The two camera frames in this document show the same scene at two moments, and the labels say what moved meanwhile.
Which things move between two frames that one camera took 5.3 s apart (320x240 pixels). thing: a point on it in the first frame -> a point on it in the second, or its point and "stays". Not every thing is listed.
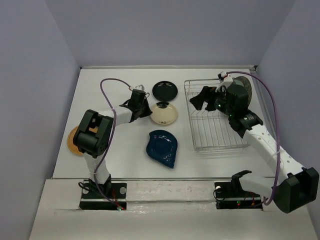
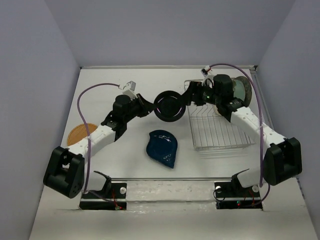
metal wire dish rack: (210, 129) stays
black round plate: (165, 91) -> (170, 106)
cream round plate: (164, 113) -> (216, 111)
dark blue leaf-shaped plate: (162, 146) stays
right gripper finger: (203, 96) -> (189, 94)
